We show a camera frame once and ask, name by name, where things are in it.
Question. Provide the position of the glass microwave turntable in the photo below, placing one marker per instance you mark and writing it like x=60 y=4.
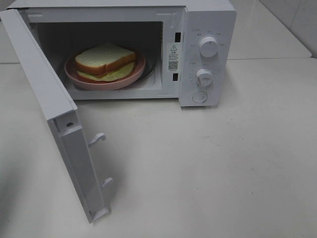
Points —
x=151 y=62

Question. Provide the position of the warning label sticker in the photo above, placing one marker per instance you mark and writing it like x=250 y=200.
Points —
x=173 y=56

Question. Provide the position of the round door release button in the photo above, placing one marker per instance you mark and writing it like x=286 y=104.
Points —
x=200 y=97

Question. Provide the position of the white microwave door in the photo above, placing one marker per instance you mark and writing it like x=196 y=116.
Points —
x=60 y=112

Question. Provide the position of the white microwave oven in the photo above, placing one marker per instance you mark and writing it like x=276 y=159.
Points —
x=64 y=27

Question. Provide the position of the upper white microwave knob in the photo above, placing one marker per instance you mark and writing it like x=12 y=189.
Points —
x=208 y=46

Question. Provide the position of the lower white microwave knob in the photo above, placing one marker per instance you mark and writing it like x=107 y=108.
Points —
x=204 y=77

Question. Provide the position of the toy sandwich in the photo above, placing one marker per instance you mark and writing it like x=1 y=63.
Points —
x=104 y=63

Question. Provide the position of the pink plate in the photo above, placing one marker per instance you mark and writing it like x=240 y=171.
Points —
x=88 y=84

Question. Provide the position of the white microwave knob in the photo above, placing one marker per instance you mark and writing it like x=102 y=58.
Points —
x=208 y=46
x=204 y=77

